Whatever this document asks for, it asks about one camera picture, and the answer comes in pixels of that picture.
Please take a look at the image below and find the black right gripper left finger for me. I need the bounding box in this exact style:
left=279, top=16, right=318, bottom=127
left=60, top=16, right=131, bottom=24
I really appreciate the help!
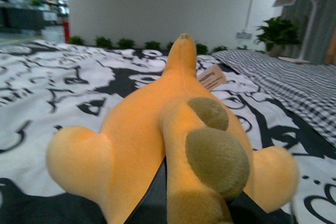
left=125, top=158, right=167, bottom=224

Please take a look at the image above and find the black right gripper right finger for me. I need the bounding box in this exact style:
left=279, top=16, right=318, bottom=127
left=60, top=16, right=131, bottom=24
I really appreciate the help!
left=227, top=192, right=291, bottom=224

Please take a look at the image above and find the yellow plush dinosaur toy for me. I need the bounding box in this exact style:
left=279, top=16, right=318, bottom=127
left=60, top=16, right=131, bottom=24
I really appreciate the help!
left=47, top=34, right=299, bottom=223

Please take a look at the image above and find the black white checkered pillow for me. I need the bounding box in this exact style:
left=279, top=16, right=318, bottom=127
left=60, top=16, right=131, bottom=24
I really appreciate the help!
left=212, top=50, right=335, bottom=145

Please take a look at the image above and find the plush toy paper tag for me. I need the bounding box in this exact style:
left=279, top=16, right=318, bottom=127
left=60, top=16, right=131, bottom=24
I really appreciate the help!
left=197, top=64, right=227, bottom=91

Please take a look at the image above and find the black and white patterned blanket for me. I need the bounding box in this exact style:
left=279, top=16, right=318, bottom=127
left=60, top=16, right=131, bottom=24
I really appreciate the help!
left=1, top=40, right=335, bottom=223

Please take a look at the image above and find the green potted plant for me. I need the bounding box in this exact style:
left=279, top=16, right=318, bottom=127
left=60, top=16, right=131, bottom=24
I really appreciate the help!
left=257, top=16, right=301, bottom=57

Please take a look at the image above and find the red fire extinguisher box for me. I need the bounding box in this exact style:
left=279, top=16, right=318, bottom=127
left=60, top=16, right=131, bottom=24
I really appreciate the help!
left=62, top=22, right=70, bottom=43

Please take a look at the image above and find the dark office counter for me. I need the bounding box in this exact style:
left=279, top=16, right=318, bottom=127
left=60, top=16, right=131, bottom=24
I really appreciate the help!
left=1, top=7, right=58, bottom=34

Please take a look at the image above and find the wall power outlet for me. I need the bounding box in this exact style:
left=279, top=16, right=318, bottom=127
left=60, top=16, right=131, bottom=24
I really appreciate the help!
left=236, top=32, right=252, bottom=40

